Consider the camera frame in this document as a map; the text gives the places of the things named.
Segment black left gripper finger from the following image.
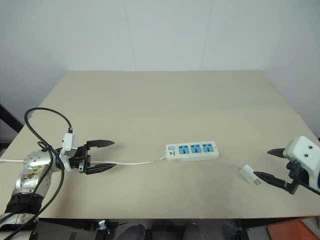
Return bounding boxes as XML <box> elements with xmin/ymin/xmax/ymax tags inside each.
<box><xmin>81</xmin><ymin>163</ymin><xmax>118</xmax><ymax>175</ymax></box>
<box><xmin>86</xmin><ymin>139</ymin><xmax>116</xmax><ymax>149</ymax></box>

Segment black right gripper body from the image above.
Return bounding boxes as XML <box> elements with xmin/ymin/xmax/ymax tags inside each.
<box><xmin>285</xmin><ymin>159</ymin><xmax>309</xmax><ymax>186</ymax></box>

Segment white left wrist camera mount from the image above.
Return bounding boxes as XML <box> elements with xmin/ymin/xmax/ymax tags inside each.
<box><xmin>60</xmin><ymin>132</ymin><xmax>81</xmax><ymax>172</ymax></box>

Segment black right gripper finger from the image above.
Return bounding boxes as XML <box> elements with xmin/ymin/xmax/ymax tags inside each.
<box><xmin>266</xmin><ymin>147</ymin><xmax>288</xmax><ymax>159</ymax></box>
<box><xmin>252</xmin><ymin>170</ymin><xmax>301</xmax><ymax>196</ymax></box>

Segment white plug adapter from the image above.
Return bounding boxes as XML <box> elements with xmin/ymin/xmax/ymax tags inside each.
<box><xmin>239</xmin><ymin>164</ymin><xmax>262</xmax><ymax>187</ymax></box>

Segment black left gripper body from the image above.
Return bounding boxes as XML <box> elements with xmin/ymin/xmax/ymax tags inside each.
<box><xmin>69</xmin><ymin>141</ymin><xmax>92</xmax><ymax>174</ymax></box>

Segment white power strip cord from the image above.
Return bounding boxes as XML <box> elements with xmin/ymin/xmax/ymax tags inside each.
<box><xmin>0</xmin><ymin>151</ymin><xmax>168</xmax><ymax>168</ymax></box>

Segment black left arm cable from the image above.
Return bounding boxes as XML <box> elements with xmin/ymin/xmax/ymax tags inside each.
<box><xmin>0</xmin><ymin>107</ymin><xmax>74</xmax><ymax>240</ymax></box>

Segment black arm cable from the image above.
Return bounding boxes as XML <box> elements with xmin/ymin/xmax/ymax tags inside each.
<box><xmin>0</xmin><ymin>107</ymin><xmax>74</xmax><ymax>240</ymax></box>
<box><xmin>298</xmin><ymin>181</ymin><xmax>320</xmax><ymax>196</ymax></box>

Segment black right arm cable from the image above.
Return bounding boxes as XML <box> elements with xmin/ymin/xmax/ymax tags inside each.
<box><xmin>298</xmin><ymin>181</ymin><xmax>320</xmax><ymax>196</ymax></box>

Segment orange box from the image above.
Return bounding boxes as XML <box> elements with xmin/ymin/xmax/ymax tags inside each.
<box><xmin>265</xmin><ymin>218</ymin><xmax>320</xmax><ymax>240</ymax></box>

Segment white power strip blue sockets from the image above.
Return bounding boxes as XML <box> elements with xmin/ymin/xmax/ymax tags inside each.
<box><xmin>165</xmin><ymin>140</ymin><xmax>220</xmax><ymax>164</ymax></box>

